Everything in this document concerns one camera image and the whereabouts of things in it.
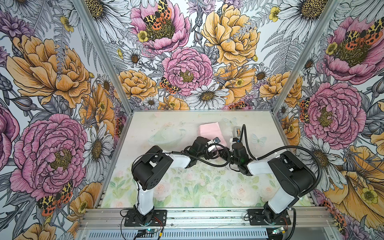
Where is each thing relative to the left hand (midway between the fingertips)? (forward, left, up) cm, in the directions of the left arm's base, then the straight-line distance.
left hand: (211, 147), depth 95 cm
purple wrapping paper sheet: (+12, -2, +1) cm, 12 cm away
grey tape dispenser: (+13, -19, -1) cm, 23 cm away
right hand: (-3, -4, -2) cm, 6 cm away
